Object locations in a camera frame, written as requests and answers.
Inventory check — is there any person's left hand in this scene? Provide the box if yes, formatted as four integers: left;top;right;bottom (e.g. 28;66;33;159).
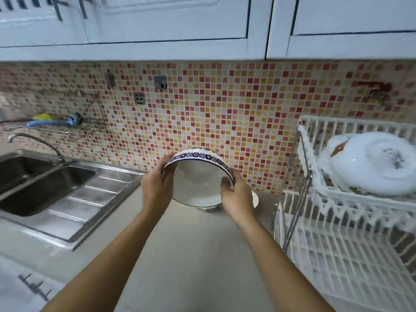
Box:
141;155;178;222

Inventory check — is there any person's right hand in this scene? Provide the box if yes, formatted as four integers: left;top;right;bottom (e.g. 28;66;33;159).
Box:
219;170;258;228

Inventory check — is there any white bowl with blue pattern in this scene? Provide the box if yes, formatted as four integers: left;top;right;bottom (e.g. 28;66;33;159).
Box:
161;148;235;207

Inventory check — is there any person's left forearm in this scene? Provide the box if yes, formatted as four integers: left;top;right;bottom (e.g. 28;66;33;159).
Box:
42;206;173;312

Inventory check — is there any person's right forearm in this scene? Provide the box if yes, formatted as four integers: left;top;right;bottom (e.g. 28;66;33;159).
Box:
233;214;336;312

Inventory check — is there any white patterned dish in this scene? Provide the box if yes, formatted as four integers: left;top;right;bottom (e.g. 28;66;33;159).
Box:
197;190;260;213

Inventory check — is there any white floral plate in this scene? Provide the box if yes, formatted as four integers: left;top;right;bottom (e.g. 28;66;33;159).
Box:
318;134;356;192

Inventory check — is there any blue dish brush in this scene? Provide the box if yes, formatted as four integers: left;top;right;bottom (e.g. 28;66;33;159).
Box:
26;114;82;128

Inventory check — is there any stainless steel double sink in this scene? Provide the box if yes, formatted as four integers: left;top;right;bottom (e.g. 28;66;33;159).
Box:
0;152;147;252

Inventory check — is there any white plastic dish rack tray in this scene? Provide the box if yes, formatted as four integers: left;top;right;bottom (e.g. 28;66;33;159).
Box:
273;189;416;312
297;115;416;231

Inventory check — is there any chrome sink faucet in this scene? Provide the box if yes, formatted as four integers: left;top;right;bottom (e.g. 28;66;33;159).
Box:
7;133;67;165

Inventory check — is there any large white plate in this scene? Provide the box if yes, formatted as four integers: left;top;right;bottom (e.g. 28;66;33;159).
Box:
327;131;416;196

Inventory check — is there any chrome dish rack frame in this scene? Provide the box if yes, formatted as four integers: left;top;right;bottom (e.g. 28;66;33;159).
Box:
281;130;314;254

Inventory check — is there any wire wall rack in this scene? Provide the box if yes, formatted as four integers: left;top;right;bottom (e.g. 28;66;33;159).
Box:
0;91;109;141

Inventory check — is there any white wall cabinet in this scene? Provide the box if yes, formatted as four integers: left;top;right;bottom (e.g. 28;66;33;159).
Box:
266;0;416;61
80;0;275;60
0;0;90;49

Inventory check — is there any metal wall water valve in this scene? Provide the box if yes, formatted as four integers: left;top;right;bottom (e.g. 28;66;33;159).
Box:
356;80;393;106

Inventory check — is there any metal cabinet handle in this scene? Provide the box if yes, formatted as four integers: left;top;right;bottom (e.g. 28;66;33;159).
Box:
77;0;95;20
49;0;70;22

